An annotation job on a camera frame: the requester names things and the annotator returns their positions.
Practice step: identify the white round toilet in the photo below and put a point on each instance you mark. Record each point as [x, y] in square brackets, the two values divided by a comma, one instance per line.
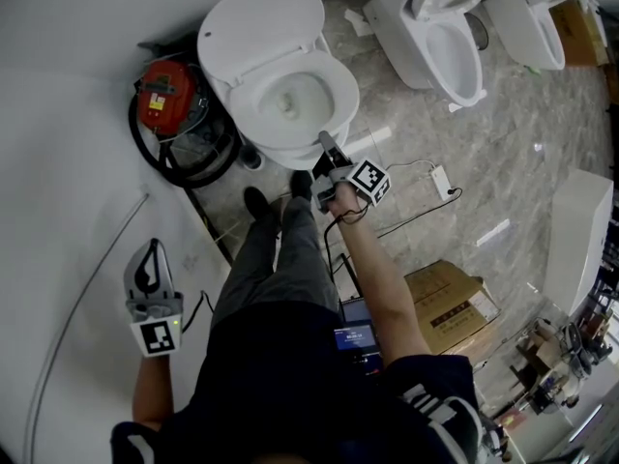
[295, 119]

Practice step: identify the person's left forearm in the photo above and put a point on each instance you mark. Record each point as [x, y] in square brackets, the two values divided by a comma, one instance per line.
[155, 389]

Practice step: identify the plain cardboard box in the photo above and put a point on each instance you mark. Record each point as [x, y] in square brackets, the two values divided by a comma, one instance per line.
[578, 32]

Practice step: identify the dark waste bin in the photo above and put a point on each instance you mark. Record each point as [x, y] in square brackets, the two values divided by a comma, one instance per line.
[479, 32]

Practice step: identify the black screen device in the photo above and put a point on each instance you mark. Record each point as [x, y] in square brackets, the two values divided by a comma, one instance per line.
[355, 341]

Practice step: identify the dark grey dustpan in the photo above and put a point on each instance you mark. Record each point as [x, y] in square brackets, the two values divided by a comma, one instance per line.
[159, 51]

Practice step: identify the person's right forearm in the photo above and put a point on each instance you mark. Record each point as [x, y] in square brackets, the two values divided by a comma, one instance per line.
[382, 283]

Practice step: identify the dark blue case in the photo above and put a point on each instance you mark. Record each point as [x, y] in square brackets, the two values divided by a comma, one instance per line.
[357, 311]

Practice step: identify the white toilet with flush button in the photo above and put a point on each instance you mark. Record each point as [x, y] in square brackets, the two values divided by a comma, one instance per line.
[401, 41]

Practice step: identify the person's black shoe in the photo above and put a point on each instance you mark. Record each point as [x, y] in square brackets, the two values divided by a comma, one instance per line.
[256, 203]
[301, 186]

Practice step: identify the small green object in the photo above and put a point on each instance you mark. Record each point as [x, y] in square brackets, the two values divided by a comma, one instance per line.
[533, 69]

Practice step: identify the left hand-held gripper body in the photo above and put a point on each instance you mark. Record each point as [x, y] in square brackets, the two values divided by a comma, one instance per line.
[157, 339]

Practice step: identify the person's dark blue shirt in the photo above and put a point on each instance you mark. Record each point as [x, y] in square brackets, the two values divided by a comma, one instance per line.
[271, 394]

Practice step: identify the person's grey trousers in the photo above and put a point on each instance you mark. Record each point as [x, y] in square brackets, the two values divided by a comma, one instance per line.
[271, 269]

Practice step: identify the person's right hand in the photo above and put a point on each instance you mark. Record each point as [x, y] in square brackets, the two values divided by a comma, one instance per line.
[348, 201]

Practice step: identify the person's left black shoe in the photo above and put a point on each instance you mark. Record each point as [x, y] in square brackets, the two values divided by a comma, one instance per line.
[256, 203]

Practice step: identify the red vacuum cleaner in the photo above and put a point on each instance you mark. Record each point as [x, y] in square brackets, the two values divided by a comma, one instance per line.
[164, 95]

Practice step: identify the person's right black shoe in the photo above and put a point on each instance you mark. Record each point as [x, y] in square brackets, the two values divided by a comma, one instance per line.
[301, 186]

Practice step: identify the white foam piece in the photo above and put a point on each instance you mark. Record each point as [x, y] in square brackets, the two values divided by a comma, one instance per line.
[357, 21]

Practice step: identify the white toilet lid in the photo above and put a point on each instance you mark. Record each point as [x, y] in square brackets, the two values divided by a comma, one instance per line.
[261, 22]

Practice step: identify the white slim toilet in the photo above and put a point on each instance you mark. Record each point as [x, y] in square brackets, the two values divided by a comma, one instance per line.
[517, 27]

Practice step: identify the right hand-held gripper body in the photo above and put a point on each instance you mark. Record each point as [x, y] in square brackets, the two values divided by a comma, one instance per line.
[370, 179]

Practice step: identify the cardboard box with white label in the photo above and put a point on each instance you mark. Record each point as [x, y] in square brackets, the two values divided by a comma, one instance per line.
[450, 307]

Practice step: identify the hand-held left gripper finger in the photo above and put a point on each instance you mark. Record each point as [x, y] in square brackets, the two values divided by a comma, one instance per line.
[130, 283]
[167, 278]

